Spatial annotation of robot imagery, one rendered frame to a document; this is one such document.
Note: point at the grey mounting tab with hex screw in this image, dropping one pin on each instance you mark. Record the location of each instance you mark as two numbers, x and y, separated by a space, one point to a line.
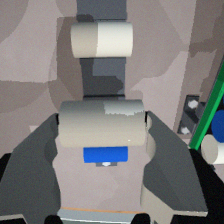
101 164

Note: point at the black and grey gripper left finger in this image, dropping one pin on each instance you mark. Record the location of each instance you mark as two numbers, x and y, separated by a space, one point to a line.
29 189

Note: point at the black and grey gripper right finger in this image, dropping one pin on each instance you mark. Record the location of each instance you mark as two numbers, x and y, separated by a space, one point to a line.
178 186

